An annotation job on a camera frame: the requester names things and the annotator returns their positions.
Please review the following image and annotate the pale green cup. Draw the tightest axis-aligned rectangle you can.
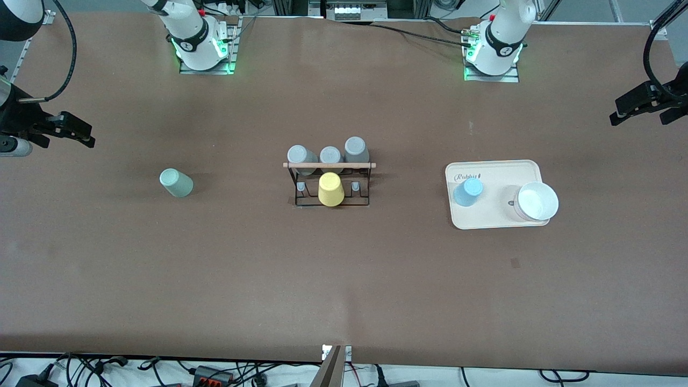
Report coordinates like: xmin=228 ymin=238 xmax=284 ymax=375
xmin=159 ymin=168 xmax=194 ymax=198

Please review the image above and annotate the light blue cup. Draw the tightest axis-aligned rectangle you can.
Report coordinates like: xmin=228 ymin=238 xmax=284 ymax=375
xmin=453 ymin=178 xmax=484 ymax=208

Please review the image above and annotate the white bowl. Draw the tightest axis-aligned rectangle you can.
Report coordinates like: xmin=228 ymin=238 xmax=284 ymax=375
xmin=513 ymin=181 xmax=560 ymax=223

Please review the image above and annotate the cream plastic tray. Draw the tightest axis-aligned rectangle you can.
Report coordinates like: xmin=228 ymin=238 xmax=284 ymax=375
xmin=445 ymin=159 xmax=551 ymax=231

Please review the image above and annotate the black power adapter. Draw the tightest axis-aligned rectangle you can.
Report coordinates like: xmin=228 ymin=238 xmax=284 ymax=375
xmin=15 ymin=374 xmax=61 ymax=387

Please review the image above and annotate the yellow cup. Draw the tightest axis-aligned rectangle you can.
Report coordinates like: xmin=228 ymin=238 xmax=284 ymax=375
xmin=318 ymin=172 xmax=345 ymax=207

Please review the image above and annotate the black orange connector block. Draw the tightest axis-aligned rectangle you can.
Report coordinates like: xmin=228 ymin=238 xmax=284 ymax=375
xmin=192 ymin=365 xmax=236 ymax=386

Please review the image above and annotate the white power strip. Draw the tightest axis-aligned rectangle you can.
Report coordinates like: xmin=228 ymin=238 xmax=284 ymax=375
xmin=325 ymin=0 xmax=389 ymax=22

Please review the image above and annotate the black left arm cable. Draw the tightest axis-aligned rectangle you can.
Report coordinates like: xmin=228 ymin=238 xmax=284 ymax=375
xmin=642 ymin=0 xmax=688 ymax=101

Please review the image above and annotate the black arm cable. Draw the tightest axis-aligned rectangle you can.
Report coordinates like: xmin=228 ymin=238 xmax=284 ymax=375
xmin=642 ymin=0 xmax=688 ymax=101
xmin=18 ymin=0 xmax=77 ymax=103

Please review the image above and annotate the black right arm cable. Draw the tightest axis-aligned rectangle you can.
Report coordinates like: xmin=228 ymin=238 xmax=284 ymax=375
xmin=18 ymin=0 xmax=77 ymax=103

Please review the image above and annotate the aluminium table edge rail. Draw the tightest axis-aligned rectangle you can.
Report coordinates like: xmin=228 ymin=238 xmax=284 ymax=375
xmin=9 ymin=9 xmax=56 ymax=82

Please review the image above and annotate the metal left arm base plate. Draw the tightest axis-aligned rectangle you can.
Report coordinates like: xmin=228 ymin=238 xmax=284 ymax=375
xmin=463 ymin=26 xmax=520 ymax=83

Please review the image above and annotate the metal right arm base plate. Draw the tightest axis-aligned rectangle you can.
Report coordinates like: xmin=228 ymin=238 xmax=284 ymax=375
xmin=179 ymin=15 xmax=240 ymax=75

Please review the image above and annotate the black table cable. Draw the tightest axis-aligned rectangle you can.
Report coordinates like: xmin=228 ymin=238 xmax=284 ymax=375
xmin=371 ymin=23 xmax=474 ymax=48
xmin=424 ymin=17 xmax=476 ymax=35

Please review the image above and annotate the black floor cable bundle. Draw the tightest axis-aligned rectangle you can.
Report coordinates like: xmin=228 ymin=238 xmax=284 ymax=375
xmin=53 ymin=352 xmax=131 ymax=387

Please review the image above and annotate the aluminium frame profile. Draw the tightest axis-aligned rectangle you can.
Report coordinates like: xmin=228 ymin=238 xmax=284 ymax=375
xmin=271 ymin=0 xmax=324 ymax=17

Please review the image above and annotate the black wire cup rack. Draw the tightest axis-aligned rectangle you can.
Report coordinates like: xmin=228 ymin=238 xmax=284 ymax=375
xmin=283 ymin=161 xmax=377 ymax=208

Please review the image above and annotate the black floor cable loop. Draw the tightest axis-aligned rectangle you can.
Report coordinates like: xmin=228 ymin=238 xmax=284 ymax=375
xmin=539 ymin=369 xmax=590 ymax=384

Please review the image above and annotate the grey camera post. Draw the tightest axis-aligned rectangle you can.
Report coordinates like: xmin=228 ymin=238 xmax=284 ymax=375
xmin=309 ymin=345 xmax=345 ymax=387

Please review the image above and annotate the white post bracket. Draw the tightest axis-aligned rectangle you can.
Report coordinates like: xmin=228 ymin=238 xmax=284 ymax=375
xmin=321 ymin=344 xmax=353 ymax=362

